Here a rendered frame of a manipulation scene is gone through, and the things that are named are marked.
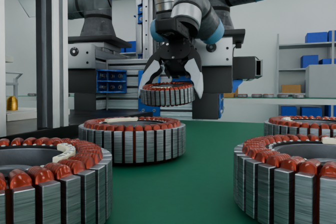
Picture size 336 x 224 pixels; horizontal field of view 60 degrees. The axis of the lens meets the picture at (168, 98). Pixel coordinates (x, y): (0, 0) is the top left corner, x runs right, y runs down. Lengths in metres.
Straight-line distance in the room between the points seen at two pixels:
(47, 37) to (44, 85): 0.06
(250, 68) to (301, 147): 1.02
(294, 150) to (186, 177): 0.08
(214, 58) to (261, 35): 6.19
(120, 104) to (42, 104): 0.77
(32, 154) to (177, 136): 0.14
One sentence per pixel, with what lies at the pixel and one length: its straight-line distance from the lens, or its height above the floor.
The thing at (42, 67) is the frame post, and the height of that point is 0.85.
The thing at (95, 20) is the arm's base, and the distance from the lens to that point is 1.27.
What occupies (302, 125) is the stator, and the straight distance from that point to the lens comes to 0.32.
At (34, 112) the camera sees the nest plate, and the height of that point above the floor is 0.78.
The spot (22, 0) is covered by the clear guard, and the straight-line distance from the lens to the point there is 0.82.
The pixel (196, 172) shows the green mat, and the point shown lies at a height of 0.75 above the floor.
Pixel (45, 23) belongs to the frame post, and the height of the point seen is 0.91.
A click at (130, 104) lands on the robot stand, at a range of 1.16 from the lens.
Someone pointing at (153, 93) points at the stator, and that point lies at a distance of 0.55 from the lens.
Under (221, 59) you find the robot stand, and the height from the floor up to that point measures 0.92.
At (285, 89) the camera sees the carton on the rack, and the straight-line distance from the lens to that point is 6.49.
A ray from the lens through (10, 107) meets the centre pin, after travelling 0.63.
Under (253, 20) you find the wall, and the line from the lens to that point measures 7.23.
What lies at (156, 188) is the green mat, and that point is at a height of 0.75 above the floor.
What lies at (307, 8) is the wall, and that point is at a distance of 7.27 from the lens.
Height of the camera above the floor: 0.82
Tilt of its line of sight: 1 degrees down
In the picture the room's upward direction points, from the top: straight up
